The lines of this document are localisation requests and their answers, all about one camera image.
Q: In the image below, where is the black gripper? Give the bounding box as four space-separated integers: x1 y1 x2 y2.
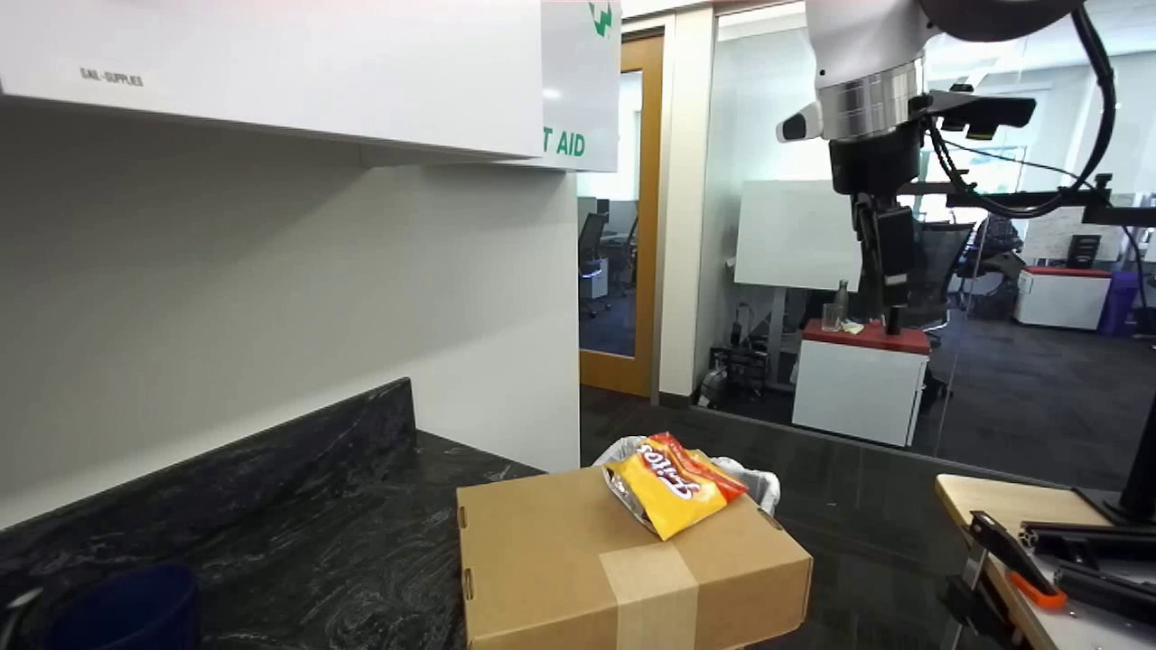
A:
832 125 923 335

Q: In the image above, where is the yellow red chips wrapper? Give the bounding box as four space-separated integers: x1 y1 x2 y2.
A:
597 432 747 542

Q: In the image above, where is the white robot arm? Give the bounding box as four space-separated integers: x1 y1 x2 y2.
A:
807 0 1116 334

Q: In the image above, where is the brown cardboard box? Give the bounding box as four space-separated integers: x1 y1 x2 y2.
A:
455 471 812 650

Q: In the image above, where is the white red office cabinet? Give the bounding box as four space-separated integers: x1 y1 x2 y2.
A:
791 320 931 449

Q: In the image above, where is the white whiteboard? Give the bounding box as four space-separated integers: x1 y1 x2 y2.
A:
732 182 862 292

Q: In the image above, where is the black orange tool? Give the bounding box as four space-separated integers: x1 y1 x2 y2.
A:
970 508 1068 614

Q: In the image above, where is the black stand base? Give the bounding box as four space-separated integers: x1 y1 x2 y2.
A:
1023 405 1156 626

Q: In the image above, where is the wooden board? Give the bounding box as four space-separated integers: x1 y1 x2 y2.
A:
935 473 1156 650

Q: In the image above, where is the white first aid sign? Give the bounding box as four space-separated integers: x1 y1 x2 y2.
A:
538 0 623 175

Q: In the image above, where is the dark blue cup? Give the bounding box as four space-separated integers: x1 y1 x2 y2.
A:
45 562 201 650

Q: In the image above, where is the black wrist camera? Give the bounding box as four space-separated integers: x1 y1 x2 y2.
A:
909 89 1037 141

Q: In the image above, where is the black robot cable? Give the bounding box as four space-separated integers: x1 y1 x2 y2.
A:
923 3 1120 223

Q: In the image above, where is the wooden door frame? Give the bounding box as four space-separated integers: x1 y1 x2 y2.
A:
578 33 665 398

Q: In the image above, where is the white wall cabinet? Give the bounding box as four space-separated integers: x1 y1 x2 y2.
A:
0 0 547 156

